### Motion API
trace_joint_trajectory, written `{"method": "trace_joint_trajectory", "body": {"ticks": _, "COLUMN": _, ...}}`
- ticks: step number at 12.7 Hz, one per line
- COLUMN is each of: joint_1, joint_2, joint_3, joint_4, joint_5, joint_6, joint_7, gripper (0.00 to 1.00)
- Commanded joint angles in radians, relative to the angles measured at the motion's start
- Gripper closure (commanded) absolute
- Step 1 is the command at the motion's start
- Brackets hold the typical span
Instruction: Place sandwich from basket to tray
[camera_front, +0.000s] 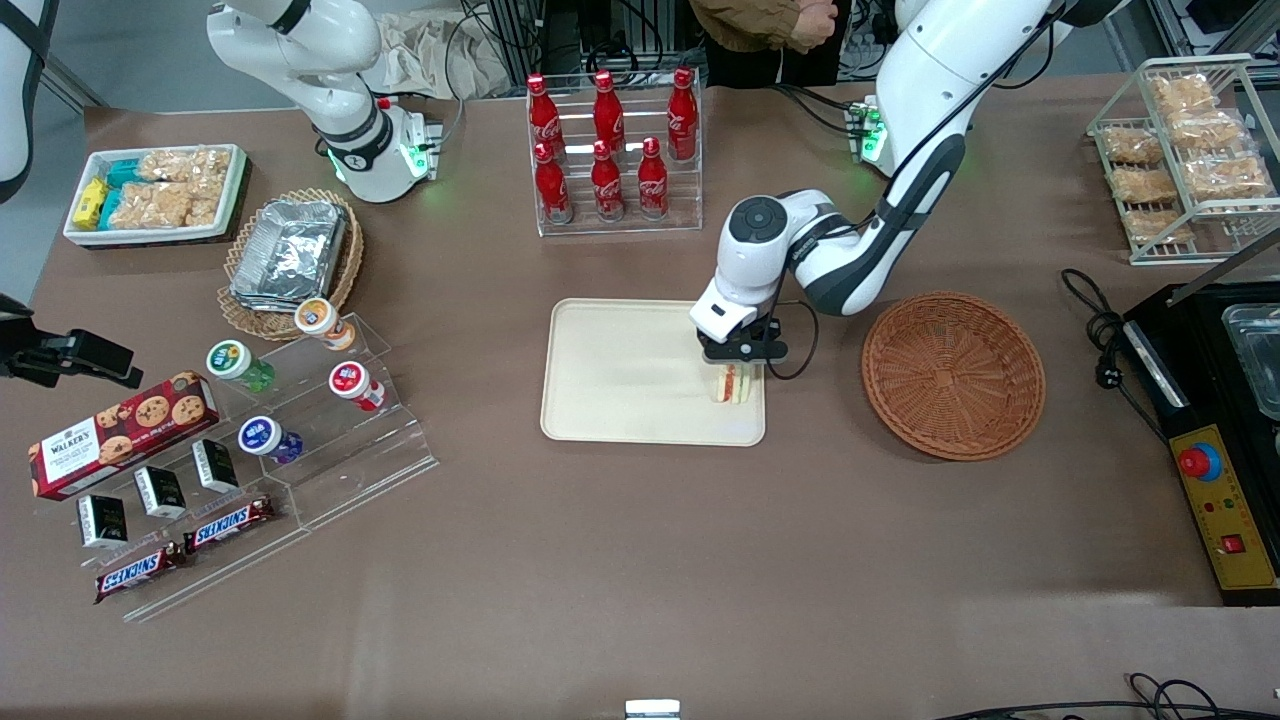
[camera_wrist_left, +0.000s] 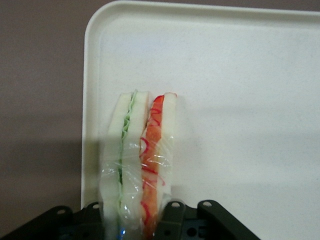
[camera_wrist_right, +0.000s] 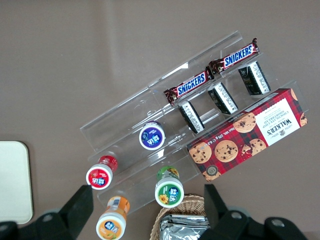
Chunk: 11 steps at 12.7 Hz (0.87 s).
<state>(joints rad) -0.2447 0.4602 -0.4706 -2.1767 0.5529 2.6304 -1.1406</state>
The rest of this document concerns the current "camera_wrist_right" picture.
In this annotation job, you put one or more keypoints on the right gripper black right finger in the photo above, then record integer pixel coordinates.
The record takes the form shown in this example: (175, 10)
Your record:
(220, 212)

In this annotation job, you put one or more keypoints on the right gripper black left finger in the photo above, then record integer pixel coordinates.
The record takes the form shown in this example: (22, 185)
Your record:
(75, 210)

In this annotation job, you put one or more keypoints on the oval wicker basket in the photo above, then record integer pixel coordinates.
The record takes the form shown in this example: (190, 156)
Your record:
(185, 203)

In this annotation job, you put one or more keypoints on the beige plastic tray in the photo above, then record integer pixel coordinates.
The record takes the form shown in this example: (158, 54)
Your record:
(13, 182)

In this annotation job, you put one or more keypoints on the orange gum bottle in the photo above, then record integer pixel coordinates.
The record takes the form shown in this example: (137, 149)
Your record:
(111, 225)

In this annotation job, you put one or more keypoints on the stack of foil trays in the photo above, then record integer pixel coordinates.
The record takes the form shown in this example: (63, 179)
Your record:
(182, 228)

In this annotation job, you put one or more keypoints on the red gum bottle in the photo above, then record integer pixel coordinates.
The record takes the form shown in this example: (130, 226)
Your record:
(99, 176)

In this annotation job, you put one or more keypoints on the green gum bottle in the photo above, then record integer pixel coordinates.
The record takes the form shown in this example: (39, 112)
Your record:
(169, 193)

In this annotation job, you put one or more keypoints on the red Walkers cookie box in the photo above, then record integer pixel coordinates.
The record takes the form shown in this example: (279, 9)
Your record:
(250, 135)

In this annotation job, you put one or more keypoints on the small black white box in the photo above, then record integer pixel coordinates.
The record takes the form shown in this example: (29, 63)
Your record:
(223, 98)
(255, 77)
(192, 117)

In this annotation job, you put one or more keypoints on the purple gum bottle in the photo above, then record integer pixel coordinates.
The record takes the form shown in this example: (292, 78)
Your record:
(152, 137)

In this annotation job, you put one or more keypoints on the clear acrylic bottle step stand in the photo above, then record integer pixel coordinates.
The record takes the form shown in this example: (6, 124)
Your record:
(130, 112)

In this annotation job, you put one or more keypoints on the Snickers chocolate bar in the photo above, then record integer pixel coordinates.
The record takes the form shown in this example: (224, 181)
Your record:
(191, 85)
(236, 58)

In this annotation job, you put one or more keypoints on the clear acrylic snack step stand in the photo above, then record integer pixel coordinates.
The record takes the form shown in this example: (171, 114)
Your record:
(190, 62)

